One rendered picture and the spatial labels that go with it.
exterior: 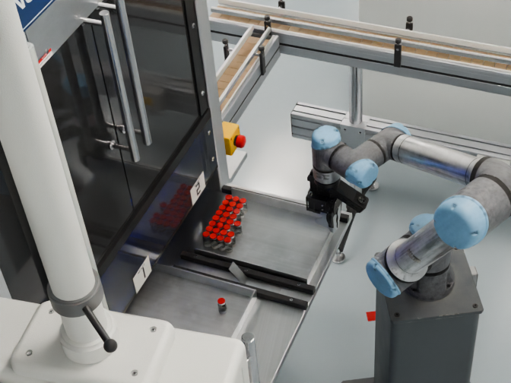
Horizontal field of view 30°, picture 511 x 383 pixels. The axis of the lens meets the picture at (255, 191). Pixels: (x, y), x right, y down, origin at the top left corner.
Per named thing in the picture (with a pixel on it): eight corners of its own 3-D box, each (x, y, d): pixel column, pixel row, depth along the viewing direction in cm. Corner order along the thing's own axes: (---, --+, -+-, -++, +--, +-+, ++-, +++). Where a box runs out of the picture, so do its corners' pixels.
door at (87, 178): (31, 356, 208) (-48, 156, 167) (131, 211, 238) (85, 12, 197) (33, 356, 208) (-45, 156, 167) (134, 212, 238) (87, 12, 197)
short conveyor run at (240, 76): (204, 182, 298) (198, 144, 287) (160, 171, 303) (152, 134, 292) (284, 57, 342) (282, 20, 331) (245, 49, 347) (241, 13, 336)
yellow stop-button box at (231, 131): (210, 151, 290) (207, 134, 285) (220, 137, 295) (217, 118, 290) (233, 156, 288) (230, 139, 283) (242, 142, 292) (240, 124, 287)
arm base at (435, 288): (447, 257, 275) (449, 234, 268) (460, 298, 264) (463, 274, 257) (395, 264, 275) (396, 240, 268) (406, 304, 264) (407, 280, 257)
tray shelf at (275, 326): (93, 356, 250) (91, 351, 249) (204, 182, 295) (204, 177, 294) (261, 409, 235) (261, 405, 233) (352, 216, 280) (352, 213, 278)
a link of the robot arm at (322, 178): (344, 157, 254) (334, 178, 249) (344, 170, 258) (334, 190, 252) (318, 152, 257) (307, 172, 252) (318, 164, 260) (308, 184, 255)
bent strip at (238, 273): (230, 283, 262) (228, 269, 258) (234, 275, 264) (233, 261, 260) (277, 295, 258) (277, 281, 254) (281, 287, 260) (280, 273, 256)
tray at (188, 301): (100, 337, 252) (98, 328, 250) (146, 267, 269) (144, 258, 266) (217, 373, 241) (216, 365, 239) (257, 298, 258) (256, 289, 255)
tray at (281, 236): (195, 256, 270) (194, 248, 268) (232, 195, 287) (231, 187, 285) (307, 287, 259) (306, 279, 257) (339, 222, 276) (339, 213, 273)
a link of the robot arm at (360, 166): (389, 151, 241) (358, 132, 247) (358, 173, 236) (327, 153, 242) (388, 174, 246) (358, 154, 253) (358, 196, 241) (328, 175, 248)
